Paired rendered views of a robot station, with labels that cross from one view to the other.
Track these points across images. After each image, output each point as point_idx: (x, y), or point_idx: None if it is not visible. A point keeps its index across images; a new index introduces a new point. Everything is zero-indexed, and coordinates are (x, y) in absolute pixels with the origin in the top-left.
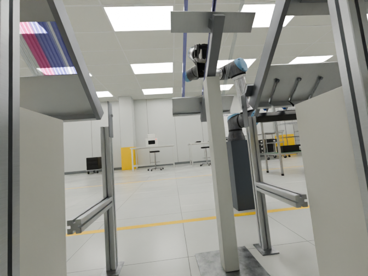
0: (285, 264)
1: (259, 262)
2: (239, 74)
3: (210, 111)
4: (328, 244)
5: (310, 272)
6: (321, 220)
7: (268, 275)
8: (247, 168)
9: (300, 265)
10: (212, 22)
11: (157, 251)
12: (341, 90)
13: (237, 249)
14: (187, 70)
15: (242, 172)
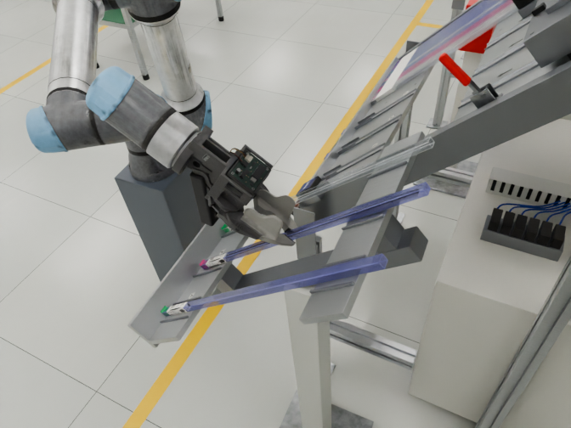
0: (353, 380)
1: (331, 402)
2: (171, 14)
3: (319, 344)
4: (432, 381)
5: (376, 371)
6: (431, 368)
7: (358, 418)
8: (200, 218)
9: (364, 368)
10: (398, 254)
11: None
12: (516, 310)
13: (296, 404)
14: (63, 130)
15: (195, 233)
